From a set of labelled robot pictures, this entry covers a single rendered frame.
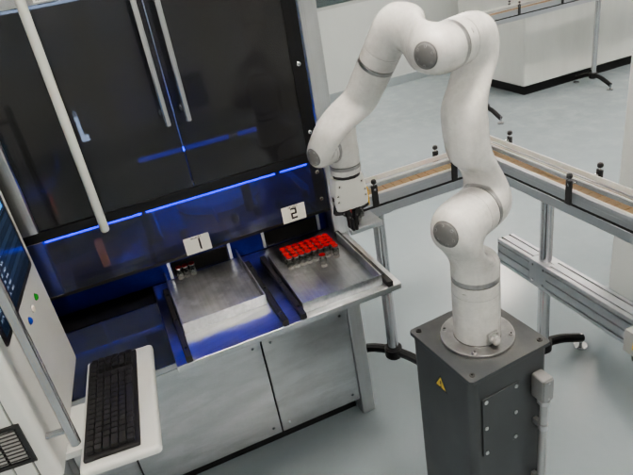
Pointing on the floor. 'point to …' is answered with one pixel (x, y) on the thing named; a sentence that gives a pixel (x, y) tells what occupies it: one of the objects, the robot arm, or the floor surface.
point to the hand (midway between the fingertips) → (352, 222)
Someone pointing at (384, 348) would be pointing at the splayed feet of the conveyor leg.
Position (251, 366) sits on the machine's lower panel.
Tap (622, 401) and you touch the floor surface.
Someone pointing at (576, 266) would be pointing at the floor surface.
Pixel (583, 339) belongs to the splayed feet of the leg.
